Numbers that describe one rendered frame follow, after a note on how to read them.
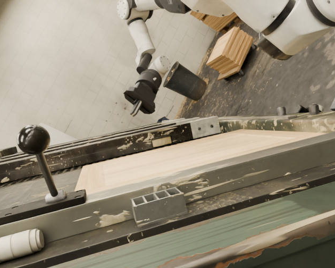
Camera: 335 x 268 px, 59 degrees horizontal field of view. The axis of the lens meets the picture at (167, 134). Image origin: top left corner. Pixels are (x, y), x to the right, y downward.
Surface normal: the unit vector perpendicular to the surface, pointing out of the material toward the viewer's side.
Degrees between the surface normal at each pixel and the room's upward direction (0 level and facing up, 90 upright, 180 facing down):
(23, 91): 90
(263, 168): 90
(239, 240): 51
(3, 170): 90
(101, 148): 90
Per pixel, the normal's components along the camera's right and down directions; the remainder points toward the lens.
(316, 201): -0.20, -0.98
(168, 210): 0.22, 0.01
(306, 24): 0.00, 0.29
